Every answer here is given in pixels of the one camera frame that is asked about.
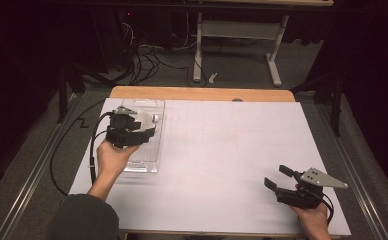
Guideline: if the hand-held gripper black cable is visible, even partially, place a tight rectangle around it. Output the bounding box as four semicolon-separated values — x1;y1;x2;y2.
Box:
88;111;114;186
320;193;335;228

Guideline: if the black metal stand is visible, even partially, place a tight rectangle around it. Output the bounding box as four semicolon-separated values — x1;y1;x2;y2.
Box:
290;71;345;138
56;61;86;124

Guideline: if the white table cover sheet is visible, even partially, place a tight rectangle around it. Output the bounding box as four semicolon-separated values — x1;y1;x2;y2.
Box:
55;97;352;238

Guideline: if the tangle of floor cables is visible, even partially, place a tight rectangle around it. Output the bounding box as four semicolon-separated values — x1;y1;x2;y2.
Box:
115;19;196;87

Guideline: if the right hand-held gripper black cable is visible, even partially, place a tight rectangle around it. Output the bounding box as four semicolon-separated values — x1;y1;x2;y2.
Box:
320;193;335;228

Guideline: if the clear plastic tray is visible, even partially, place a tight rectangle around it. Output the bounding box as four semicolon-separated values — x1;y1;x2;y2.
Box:
103;98;166;174

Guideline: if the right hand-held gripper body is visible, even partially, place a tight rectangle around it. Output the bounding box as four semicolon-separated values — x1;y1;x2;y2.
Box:
275;167;349;210

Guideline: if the aluminium floor rail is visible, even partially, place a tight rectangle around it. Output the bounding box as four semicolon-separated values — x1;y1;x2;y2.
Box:
315;101;388;240
0;93;80;240

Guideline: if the person's right hand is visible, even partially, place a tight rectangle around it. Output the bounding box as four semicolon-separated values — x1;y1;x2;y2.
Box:
289;203;332;240

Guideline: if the person's left hand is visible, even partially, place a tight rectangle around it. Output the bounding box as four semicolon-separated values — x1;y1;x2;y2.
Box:
96;139;141;183

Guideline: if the long black floor cable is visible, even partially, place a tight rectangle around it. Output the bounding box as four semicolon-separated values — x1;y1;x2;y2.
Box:
49;99;107;198

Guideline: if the white metal desk frame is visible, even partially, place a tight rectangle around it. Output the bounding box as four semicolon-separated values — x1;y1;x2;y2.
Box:
188;0;335;88

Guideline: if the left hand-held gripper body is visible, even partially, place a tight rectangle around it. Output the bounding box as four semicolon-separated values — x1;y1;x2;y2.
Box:
105;105;142;149

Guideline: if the left hand-held gripper black cable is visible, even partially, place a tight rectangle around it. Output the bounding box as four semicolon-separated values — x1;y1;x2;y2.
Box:
88;111;114;186

